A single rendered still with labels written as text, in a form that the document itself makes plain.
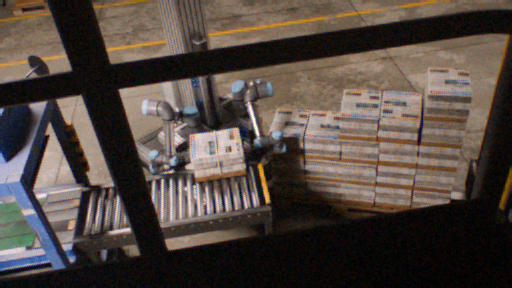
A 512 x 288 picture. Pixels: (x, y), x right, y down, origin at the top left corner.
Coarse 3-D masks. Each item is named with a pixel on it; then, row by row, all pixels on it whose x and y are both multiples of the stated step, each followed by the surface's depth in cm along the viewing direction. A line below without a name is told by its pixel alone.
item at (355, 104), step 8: (344, 96) 387; (352, 96) 386; (360, 96) 385; (368, 96) 384; (376, 96) 383; (344, 104) 379; (352, 104) 378; (360, 104) 377; (368, 104) 376; (376, 104) 375; (344, 112) 370; (352, 112) 370; (360, 112) 369; (368, 112) 368; (376, 112) 367
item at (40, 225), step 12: (12, 180) 268; (24, 180) 274; (12, 192) 271; (24, 192) 273; (24, 204) 278; (36, 204) 284; (24, 216) 283; (36, 216) 284; (36, 228) 290; (48, 228) 296; (48, 240) 297; (48, 252) 304; (60, 252) 309; (60, 264) 312
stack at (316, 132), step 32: (288, 128) 401; (320, 128) 397; (288, 160) 410; (320, 160) 402; (384, 160) 386; (416, 160) 379; (288, 192) 434; (320, 192) 424; (352, 192) 415; (384, 192) 407
